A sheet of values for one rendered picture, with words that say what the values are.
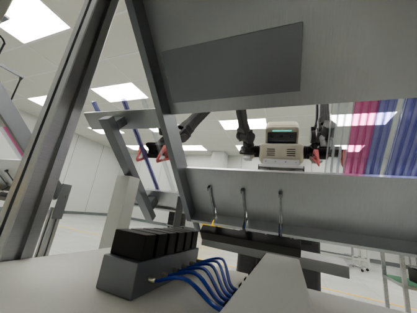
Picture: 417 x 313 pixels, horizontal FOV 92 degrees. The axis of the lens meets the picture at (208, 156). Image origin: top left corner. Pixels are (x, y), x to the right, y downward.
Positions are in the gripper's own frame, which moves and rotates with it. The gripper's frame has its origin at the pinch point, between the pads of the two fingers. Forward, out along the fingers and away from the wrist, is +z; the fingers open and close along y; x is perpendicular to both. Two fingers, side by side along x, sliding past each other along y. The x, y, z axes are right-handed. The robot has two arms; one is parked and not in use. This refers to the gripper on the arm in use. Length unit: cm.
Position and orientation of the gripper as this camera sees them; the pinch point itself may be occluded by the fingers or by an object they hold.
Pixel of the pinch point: (147, 159)
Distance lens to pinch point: 85.5
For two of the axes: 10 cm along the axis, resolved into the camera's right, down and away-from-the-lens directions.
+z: -3.0, 5.2, -8.0
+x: 1.4, 8.5, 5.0
